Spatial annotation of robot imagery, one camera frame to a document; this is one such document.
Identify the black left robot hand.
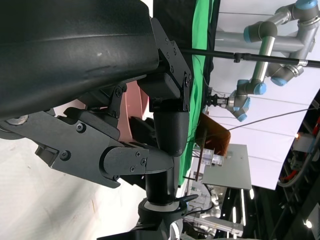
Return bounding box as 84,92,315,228
0,0,193,189

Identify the pink plastic bowl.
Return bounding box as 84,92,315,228
72,81,151,142

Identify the black backdrop curtain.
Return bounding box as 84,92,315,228
152,0,213,88

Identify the green backdrop cloth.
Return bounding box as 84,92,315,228
178,0,221,187

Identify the black robot end tool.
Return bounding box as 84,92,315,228
206,92,230,109

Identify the small clear plastic parts box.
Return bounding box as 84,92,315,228
201,147,225,167

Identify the grey metal plate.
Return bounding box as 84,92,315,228
201,143,252,191

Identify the black backdrop pole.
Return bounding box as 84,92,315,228
181,47,320,69

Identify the white backdrop screen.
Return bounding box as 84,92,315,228
209,0,320,191

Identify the aluminium profile frame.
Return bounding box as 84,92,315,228
183,216,245,237

